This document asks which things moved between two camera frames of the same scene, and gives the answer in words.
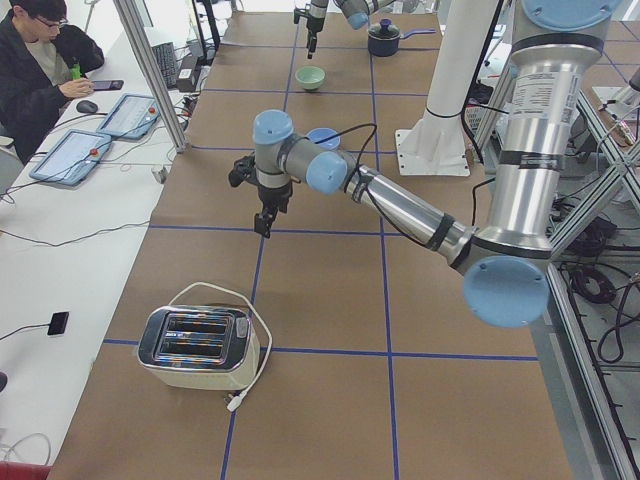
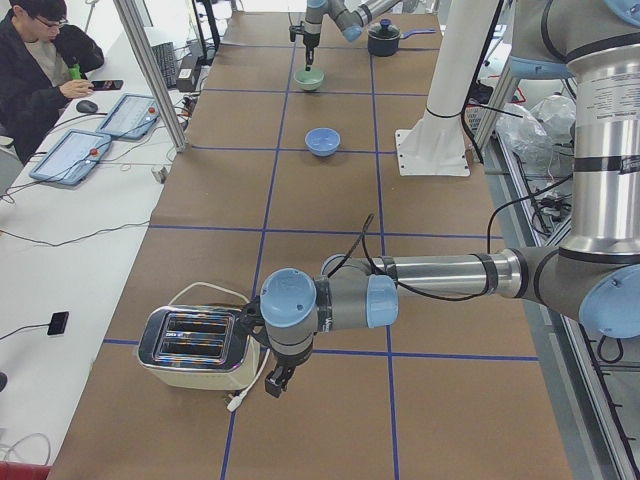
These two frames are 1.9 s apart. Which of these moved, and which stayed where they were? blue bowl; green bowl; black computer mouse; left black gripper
Moved: left black gripper
Stayed: blue bowl; green bowl; black computer mouse
